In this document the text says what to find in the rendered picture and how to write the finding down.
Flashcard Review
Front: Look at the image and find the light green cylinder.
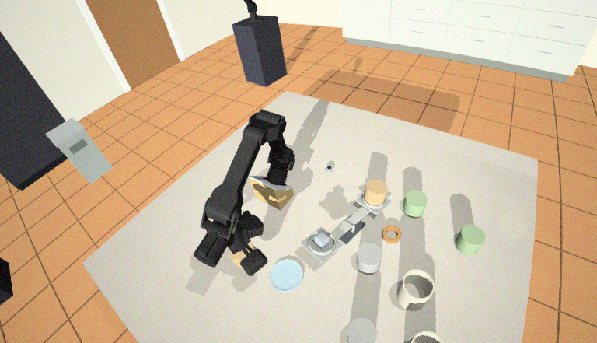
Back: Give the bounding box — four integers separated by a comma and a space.
455, 224, 486, 256
403, 190, 428, 219

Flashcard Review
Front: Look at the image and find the orange ring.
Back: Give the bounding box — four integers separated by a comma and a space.
382, 225, 402, 243

